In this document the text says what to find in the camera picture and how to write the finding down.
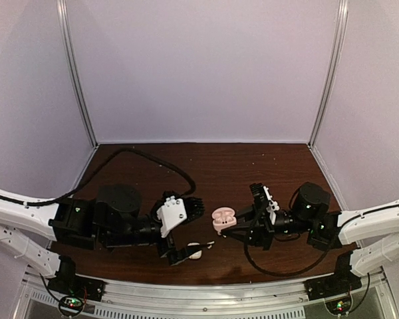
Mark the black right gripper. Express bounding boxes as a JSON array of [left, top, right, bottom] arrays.
[[220, 203, 313, 251]]

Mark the white earbud case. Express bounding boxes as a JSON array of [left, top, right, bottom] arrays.
[[188, 242, 202, 261]]

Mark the pink earbud case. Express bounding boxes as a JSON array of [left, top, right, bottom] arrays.
[[211, 207, 237, 235]]

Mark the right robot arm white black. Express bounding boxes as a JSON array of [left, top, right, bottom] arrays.
[[211, 182, 399, 294]]

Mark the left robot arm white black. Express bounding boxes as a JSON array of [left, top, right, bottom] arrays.
[[0, 185, 213, 295]]

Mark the right base circuit board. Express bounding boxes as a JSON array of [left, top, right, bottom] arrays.
[[325, 297, 352, 316]]

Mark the base circuit board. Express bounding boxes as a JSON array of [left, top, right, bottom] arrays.
[[58, 296, 85, 316], [325, 297, 352, 316]]

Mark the left base circuit board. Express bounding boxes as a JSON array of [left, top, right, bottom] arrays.
[[58, 296, 85, 316]]

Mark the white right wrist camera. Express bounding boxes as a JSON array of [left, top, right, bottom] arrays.
[[249, 183, 280, 226]]

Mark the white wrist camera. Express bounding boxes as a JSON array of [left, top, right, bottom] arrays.
[[157, 196, 187, 238], [249, 183, 280, 226]]

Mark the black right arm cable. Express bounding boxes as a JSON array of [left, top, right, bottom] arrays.
[[243, 232, 336, 276]]

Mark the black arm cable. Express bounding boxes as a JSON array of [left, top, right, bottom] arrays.
[[0, 148, 197, 207], [243, 232, 336, 276]]

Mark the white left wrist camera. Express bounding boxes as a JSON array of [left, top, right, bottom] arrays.
[[157, 196, 187, 238]]

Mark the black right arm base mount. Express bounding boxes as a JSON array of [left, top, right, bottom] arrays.
[[305, 274, 362, 300]]

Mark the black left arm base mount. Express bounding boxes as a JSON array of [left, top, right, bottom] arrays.
[[47, 274, 105, 302]]

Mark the aluminium front rail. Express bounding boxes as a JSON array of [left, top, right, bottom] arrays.
[[10, 267, 399, 318]]

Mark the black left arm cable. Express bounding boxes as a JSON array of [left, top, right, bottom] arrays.
[[0, 148, 197, 207]]

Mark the aluminium right corner post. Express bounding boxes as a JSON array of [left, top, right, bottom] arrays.
[[308, 0, 349, 150]]

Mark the aluminium corner post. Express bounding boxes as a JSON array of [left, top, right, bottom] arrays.
[[308, 0, 349, 150], [56, 0, 98, 148]]

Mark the aluminium left corner post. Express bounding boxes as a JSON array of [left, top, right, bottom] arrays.
[[56, 0, 98, 148]]

